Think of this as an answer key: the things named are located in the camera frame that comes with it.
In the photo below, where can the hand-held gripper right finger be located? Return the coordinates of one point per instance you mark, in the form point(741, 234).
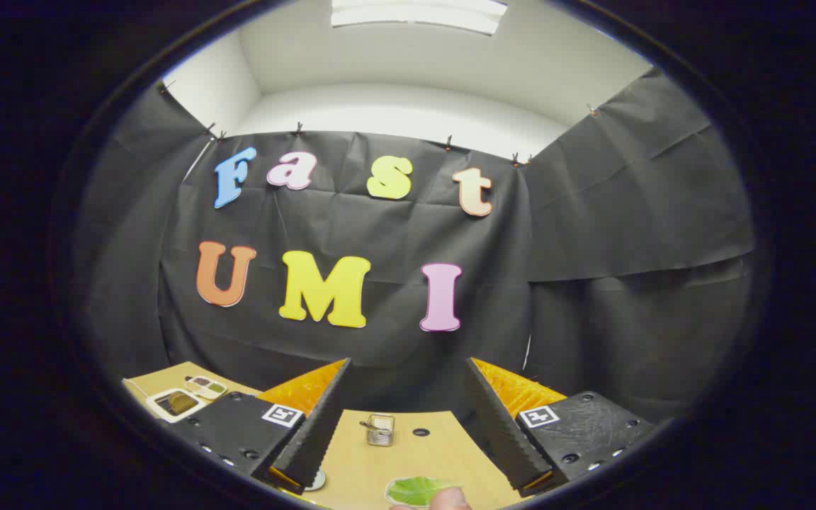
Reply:
point(496, 425)

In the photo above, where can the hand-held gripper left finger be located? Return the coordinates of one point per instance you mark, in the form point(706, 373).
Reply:
point(312, 432)

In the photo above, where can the green lettuce leaf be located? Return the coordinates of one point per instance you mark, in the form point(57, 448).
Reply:
point(415, 490)

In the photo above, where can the brown toast slice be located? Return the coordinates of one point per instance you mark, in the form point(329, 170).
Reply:
point(181, 404)

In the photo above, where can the white toaster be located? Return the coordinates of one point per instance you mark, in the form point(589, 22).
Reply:
point(156, 412)

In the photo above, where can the black backdrop cloth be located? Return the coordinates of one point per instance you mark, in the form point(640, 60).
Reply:
point(380, 227)

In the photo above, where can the long ceiling light panel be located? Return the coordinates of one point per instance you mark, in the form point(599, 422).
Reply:
point(415, 14)

